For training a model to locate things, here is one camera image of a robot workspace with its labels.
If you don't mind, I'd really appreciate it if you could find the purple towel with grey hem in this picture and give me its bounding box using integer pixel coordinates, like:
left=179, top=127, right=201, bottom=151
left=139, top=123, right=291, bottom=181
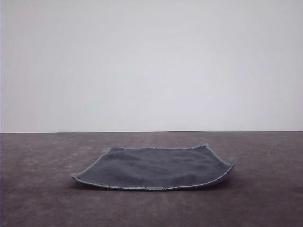
left=69, top=143, right=235, bottom=192

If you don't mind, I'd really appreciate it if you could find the grey table cloth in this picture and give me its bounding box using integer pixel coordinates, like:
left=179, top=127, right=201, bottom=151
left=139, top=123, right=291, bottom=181
left=0, top=131, right=303, bottom=227

